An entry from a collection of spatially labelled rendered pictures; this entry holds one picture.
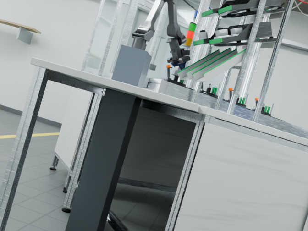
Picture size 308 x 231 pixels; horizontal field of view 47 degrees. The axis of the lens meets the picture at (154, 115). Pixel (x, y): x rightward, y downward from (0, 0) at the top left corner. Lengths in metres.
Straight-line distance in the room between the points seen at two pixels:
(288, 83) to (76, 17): 3.84
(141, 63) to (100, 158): 0.52
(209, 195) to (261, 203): 0.30
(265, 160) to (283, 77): 4.66
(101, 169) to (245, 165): 0.70
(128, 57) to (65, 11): 5.14
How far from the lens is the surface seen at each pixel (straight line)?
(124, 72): 1.79
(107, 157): 1.79
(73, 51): 6.65
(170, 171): 3.16
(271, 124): 2.46
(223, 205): 1.56
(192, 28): 2.42
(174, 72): 2.14
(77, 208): 1.88
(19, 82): 7.00
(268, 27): 1.89
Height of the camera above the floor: 0.79
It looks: 1 degrees down
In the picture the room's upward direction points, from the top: 16 degrees clockwise
